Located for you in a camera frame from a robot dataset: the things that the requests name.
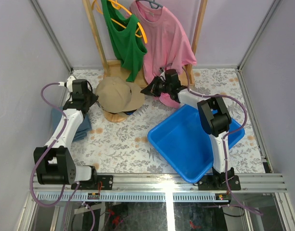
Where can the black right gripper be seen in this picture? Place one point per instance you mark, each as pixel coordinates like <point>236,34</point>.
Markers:
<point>152,89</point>

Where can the green tank top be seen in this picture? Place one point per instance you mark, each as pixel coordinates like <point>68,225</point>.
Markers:
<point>128,48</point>

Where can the pink t-shirt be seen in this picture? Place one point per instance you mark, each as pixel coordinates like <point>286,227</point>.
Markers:
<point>168,44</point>

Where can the folded blue denim cloth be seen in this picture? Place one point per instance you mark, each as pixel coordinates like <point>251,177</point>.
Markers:
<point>82,130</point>

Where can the aluminium mounting rail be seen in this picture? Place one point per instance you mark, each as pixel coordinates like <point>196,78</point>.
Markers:
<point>130,187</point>

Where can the wooden clothes rack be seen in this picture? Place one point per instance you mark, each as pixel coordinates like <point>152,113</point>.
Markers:
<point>113,67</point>

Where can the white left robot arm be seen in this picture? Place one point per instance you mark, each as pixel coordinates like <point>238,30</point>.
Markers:
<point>53,161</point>

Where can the wooden hat stand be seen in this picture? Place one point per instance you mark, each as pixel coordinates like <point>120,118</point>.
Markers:
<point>114,118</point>

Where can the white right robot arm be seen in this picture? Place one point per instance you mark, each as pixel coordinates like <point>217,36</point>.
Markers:
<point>214,116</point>

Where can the blue plastic bin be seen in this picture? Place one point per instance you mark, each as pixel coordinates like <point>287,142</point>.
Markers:
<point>181,140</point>

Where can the grey clothes hanger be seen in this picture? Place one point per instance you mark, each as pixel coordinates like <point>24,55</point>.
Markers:
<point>153,4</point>

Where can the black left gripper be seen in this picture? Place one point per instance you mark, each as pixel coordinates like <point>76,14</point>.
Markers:
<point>90,99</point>

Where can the blue baseball cap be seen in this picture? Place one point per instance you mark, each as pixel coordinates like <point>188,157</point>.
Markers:
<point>129,112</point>

